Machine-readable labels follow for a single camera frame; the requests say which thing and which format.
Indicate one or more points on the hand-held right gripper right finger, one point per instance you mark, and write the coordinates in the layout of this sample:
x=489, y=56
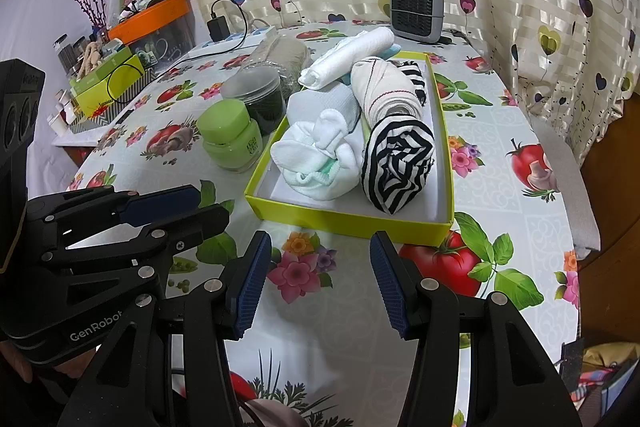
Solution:
x=387, y=282

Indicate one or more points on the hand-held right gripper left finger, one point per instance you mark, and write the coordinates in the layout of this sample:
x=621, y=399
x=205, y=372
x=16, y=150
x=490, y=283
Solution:
x=252, y=287

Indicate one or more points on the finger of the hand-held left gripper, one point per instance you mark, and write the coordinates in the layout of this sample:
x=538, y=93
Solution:
x=160, y=204
x=190, y=227

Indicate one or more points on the yellow-green shallow box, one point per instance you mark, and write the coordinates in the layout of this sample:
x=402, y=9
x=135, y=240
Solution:
x=345, y=223

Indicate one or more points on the white sock with green trim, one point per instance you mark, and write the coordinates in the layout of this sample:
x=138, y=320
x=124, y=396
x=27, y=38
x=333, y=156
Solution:
x=310, y=157

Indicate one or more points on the pale grey ribbed sock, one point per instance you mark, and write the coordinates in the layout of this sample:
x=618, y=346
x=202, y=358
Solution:
x=320, y=104

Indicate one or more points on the blue face mask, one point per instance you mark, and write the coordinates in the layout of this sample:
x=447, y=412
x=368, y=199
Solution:
x=394, y=49

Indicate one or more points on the person's left hand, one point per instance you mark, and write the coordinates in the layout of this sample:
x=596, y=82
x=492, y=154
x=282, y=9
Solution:
x=15, y=359

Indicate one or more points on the green jar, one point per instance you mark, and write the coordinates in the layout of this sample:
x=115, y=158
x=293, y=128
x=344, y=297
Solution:
x=227, y=137

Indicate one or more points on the zigzag patterned box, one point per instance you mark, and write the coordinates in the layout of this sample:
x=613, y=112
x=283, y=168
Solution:
x=120, y=112

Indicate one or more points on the yellow-green cardboard box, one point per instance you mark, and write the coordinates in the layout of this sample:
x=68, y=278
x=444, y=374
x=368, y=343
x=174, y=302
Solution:
x=115, y=92

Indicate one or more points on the small white bottle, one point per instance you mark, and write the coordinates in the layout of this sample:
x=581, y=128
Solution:
x=56, y=124
x=61, y=98

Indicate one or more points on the green cardboard box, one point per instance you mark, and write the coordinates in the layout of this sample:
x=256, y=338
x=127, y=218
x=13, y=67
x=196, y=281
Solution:
x=100, y=74

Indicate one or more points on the clear jar with dark contents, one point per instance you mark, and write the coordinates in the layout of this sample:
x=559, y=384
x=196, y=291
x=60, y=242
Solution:
x=255, y=94

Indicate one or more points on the beige figure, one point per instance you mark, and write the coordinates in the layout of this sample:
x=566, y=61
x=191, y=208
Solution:
x=92, y=57

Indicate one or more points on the vegetable print tablecloth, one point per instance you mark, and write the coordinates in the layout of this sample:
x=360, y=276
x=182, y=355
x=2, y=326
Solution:
x=500, y=147

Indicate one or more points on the glass jar with black lid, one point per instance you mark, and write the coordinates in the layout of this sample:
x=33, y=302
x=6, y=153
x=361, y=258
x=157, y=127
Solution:
x=80, y=47
x=64, y=52

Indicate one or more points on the black charger adapter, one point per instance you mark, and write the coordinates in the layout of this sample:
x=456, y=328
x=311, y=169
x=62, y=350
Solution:
x=217, y=29

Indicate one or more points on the orange lid storage box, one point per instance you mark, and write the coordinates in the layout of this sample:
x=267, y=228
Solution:
x=150, y=19

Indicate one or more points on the grey folded cloth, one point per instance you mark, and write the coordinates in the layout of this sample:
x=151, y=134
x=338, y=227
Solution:
x=280, y=57

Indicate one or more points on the white blue power strip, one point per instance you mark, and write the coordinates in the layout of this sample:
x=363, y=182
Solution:
x=250, y=36

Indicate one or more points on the striped fabric bag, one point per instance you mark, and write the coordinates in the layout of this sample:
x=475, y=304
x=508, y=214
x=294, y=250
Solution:
x=600, y=387

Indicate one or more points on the wooden door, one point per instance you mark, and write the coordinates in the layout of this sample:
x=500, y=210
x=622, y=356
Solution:
x=615, y=207

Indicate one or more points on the grey portable heater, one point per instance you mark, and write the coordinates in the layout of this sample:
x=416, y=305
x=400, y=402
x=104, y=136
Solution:
x=416, y=9

